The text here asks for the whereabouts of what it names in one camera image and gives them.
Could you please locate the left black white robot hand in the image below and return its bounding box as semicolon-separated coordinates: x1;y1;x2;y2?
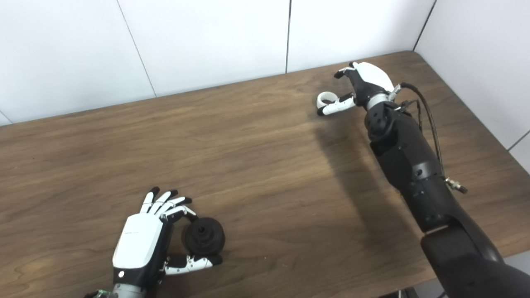
112;186;223;290

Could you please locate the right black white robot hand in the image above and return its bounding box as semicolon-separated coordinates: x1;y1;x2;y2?
317;61;396;116

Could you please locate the round black plastic part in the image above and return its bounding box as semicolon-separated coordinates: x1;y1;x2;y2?
182;217;226;256

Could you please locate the white plastic ring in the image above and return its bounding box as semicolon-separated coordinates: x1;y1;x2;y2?
317;91;338;109

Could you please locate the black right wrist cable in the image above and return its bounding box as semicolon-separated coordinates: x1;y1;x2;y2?
395;82;469;194

